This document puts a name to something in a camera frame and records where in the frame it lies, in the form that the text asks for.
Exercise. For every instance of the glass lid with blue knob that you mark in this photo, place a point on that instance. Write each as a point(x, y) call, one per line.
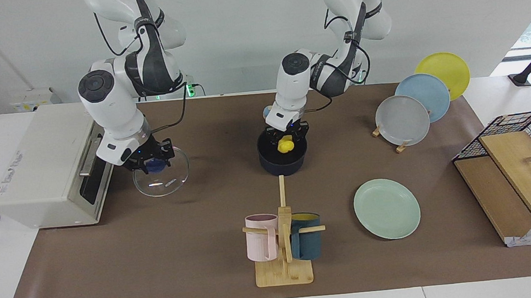
point(168, 182)

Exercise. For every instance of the dark teal mug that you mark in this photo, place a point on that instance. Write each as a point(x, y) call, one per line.
point(308, 242)

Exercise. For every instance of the wooden plate rack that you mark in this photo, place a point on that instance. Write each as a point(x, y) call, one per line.
point(402, 147)

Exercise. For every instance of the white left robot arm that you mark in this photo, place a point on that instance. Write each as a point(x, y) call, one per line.
point(294, 90)

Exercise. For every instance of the beige toaster oven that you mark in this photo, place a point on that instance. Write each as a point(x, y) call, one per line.
point(39, 162)

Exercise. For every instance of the wooden mug tree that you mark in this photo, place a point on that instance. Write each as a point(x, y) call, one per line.
point(284, 273)

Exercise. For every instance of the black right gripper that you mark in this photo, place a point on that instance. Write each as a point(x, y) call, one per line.
point(147, 151)

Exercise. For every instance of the white power strip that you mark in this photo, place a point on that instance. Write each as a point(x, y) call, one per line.
point(34, 100)

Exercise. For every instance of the grey plate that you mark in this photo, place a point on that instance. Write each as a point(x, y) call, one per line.
point(403, 121)

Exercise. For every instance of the pink mug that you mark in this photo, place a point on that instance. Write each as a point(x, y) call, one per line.
point(261, 241)

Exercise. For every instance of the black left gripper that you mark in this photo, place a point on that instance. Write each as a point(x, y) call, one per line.
point(288, 132)

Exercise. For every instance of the yellow plate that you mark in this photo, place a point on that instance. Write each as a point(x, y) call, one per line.
point(449, 70)

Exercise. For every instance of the yellow potato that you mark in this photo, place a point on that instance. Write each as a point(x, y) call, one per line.
point(286, 145)

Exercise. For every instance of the brown table mat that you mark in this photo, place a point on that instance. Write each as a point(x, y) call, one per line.
point(183, 250)

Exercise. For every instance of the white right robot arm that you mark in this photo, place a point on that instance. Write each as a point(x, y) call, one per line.
point(110, 109)

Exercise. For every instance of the pale green plate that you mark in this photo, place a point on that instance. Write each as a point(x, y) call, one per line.
point(386, 209)

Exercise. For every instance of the light blue plate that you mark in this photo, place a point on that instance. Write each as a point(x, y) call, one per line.
point(429, 93)

